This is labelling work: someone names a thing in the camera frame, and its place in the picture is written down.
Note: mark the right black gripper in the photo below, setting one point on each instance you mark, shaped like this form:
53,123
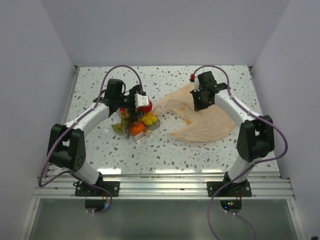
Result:
197,106

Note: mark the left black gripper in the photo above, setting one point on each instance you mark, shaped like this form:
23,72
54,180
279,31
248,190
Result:
135,90

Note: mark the orange translucent plastic bag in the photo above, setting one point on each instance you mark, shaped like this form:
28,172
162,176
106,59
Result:
207,125

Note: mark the brown longan bunch with leaves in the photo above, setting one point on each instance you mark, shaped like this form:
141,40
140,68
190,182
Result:
125,124

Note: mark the red round fake fruit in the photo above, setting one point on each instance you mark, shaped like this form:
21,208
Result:
146,109

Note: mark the yellow fake banana bunch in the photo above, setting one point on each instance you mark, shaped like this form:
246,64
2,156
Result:
149,119

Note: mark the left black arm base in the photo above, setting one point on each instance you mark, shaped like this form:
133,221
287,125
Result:
100,189

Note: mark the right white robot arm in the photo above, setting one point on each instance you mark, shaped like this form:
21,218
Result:
256,135

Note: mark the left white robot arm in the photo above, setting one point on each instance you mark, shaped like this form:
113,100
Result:
67,143

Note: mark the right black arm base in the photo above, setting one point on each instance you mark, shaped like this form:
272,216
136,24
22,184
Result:
242,189

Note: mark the orange fake tangerine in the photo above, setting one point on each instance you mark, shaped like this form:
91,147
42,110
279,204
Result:
137,128

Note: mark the clear plastic tray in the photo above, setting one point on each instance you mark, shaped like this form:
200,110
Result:
148,129

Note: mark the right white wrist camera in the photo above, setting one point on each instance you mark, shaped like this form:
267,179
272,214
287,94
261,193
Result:
196,85

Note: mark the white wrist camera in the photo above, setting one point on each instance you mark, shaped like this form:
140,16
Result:
141,101
196,85

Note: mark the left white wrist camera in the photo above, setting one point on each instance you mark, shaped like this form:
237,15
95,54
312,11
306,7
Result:
141,101

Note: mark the aluminium mounting rail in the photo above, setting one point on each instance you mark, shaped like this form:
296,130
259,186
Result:
173,186

